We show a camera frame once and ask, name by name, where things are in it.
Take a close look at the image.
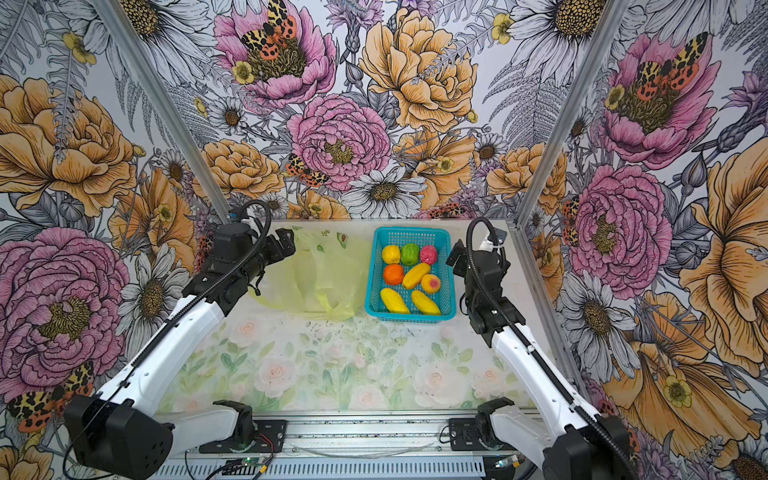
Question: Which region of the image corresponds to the green toy pepper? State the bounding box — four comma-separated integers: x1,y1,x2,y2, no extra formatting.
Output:
400,243,421,266

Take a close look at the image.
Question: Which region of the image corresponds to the orange toy fruit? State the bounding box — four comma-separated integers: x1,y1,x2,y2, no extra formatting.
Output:
382,264,405,286

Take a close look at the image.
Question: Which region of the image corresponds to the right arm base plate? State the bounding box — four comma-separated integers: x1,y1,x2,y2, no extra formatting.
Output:
447,417,513,452

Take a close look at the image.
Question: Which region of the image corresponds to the teal plastic mesh basket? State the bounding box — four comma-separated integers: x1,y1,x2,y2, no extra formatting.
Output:
365,226,457,323

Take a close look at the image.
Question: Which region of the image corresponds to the white vented cable duct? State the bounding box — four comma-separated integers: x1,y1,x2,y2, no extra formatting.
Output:
149,457,487,480

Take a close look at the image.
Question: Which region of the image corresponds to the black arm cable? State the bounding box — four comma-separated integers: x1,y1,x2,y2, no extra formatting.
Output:
62,199,274,480
465,217,637,480

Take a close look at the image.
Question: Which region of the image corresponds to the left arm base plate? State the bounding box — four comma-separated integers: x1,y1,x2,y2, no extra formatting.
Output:
198,419,288,454

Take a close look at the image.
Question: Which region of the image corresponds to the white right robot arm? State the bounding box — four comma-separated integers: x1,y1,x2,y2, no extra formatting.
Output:
447,241,638,479

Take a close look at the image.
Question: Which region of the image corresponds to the yellow-green plastic bag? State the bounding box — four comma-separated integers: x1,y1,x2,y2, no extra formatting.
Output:
254,225,372,321

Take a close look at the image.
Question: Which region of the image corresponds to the aluminium frame corner post left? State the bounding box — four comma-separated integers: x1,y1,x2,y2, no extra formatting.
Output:
94,1,230,224

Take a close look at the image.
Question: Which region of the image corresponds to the yellow toy banana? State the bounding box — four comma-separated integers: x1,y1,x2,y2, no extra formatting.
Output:
401,263,431,290

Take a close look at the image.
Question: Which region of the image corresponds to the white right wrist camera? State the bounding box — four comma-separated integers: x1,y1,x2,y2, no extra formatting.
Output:
479,228,508,252

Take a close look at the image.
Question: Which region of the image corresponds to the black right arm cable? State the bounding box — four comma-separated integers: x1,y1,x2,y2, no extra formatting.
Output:
465,217,637,480

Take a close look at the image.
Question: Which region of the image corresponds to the yellow toy pepper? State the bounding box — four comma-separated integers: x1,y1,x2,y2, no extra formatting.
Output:
381,245,401,265

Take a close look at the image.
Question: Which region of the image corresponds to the yellow toy lemon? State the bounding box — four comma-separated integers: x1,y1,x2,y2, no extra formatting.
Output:
380,288,410,315

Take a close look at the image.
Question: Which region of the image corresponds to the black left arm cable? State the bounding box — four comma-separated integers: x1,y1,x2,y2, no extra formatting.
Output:
62,199,274,480

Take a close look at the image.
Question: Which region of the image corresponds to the aluminium frame corner post right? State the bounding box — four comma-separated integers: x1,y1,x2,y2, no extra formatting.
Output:
514,0,630,230

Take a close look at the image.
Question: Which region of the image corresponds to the red toy strawberry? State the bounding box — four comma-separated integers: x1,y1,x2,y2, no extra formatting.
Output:
419,245,439,265

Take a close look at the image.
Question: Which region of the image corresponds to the yellow pink toy peach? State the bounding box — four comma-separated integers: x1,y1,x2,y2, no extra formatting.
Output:
420,274,442,295

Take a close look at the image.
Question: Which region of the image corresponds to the aluminium frame corner post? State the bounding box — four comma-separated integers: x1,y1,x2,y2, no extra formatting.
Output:
514,0,630,230
94,1,230,224

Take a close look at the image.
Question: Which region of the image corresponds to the aluminium front rail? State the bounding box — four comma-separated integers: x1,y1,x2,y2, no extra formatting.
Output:
113,413,619,460

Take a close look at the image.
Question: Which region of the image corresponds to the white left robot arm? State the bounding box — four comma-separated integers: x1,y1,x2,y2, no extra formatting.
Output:
63,223,296,479

